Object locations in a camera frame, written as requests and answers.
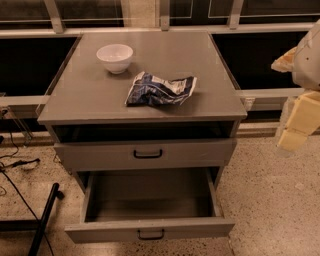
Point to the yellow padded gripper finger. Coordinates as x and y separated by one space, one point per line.
285 62

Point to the grey drawer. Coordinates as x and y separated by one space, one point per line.
149 205
145 154

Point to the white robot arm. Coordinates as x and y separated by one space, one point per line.
303 61

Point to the grey top drawer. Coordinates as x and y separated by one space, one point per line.
145 154

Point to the grey drawer cabinet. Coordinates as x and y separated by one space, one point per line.
88 103

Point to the crumpled blue white chip bag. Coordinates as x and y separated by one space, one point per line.
150 90

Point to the white ceramic bowl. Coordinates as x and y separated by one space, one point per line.
115 58

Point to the black metal stand leg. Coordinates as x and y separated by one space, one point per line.
36 225

